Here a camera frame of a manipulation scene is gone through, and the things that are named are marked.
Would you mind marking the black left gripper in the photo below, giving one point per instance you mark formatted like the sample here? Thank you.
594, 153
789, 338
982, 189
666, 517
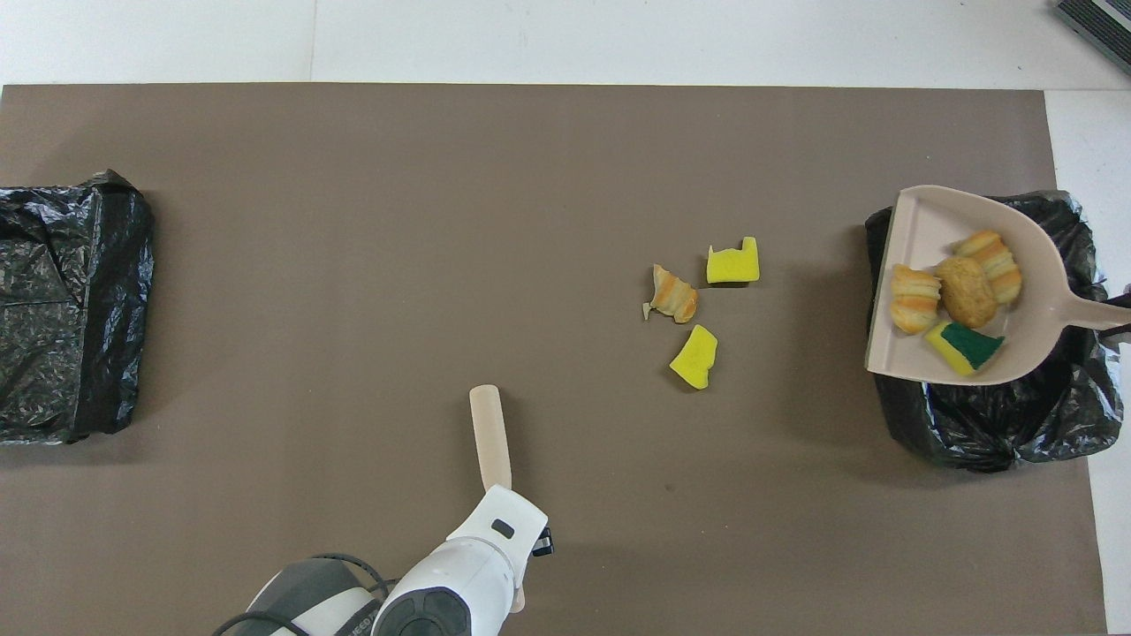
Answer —
543, 541

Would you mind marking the beige hand brush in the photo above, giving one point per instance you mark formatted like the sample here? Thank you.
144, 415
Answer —
490, 437

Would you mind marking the croissant piece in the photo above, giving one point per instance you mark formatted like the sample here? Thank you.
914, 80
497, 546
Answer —
914, 300
994, 256
676, 299

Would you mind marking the yellow green scouring sponge piece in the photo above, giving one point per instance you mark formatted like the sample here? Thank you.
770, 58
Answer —
967, 346

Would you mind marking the brown round bread roll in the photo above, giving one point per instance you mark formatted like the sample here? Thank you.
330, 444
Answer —
967, 291

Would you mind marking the beige plastic dustpan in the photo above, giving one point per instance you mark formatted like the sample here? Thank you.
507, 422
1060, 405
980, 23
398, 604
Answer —
923, 225

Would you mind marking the notched yellow sponge piece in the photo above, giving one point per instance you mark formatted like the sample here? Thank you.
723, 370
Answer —
732, 265

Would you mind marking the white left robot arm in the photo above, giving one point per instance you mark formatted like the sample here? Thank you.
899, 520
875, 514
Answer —
451, 583

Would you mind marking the black bag lined bin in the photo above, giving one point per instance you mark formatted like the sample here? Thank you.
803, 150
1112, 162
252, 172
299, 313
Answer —
1016, 433
53, 389

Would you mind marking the brown table mat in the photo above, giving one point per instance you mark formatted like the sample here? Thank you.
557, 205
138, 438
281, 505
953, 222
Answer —
353, 353

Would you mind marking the grey ribbed device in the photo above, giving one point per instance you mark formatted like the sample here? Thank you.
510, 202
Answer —
1100, 22

